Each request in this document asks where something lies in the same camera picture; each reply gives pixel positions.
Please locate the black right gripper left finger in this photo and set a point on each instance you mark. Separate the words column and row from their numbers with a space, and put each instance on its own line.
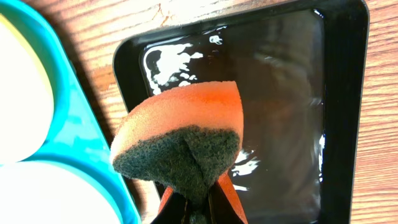
column 174, row 209

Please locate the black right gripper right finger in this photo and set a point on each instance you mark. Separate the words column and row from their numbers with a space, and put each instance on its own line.
column 219, row 209

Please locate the orange green scrub sponge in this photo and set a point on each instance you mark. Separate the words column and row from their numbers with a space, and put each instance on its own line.
column 186, row 139

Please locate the light green plate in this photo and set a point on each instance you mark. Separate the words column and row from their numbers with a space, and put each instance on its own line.
column 49, row 192

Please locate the yellow plate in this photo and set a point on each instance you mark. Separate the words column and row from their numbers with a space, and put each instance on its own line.
column 27, row 103

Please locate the blue plastic tray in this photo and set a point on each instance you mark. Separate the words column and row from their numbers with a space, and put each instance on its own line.
column 76, row 141

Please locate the black rectangular tray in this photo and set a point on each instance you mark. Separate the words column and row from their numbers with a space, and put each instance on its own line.
column 299, row 67

